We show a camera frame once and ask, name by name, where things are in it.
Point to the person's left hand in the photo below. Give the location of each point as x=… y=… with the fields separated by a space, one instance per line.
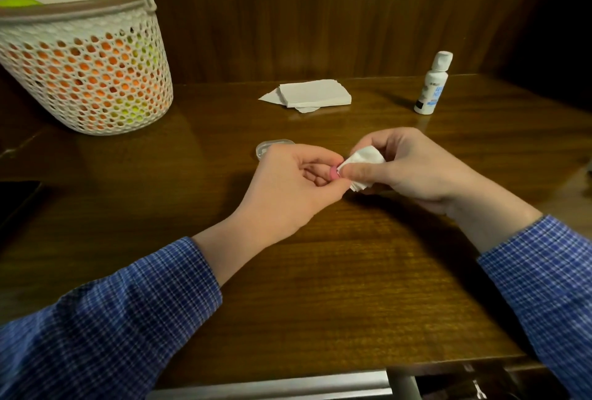
x=273 y=196

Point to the person's right hand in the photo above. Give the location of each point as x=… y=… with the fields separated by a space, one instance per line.
x=418 y=168

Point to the person's left thumb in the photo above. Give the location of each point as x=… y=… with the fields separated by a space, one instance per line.
x=330 y=191

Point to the person's right thumb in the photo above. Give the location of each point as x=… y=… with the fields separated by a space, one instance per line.
x=367 y=176

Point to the small pink round piece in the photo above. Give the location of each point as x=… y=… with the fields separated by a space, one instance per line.
x=332 y=173

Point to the white tissue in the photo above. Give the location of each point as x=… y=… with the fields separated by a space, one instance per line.
x=365 y=157

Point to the person's left forearm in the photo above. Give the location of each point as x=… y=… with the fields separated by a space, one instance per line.
x=120 y=321

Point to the person's right forearm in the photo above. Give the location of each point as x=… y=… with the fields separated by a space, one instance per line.
x=527 y=265

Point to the clear plastic case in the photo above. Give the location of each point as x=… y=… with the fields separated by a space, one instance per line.
x=270 y=144

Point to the stack of white tissues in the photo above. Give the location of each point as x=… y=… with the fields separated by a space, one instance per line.
x=314 y=92

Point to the white plastic bottle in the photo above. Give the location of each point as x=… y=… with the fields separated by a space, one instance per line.
x=432 y=87

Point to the pile of orange green balls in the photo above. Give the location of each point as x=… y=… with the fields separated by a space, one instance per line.
x=104 y=76

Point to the white perforated basket brown rim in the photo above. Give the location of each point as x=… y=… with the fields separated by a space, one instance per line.
x=92 y=85

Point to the black flat device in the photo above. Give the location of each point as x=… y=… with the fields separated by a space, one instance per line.
x=16 y=203

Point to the yellow-green ball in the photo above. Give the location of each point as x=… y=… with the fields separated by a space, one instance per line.
x=16 y=1

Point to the grey metal rail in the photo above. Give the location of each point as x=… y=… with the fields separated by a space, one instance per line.
x=277 y=388

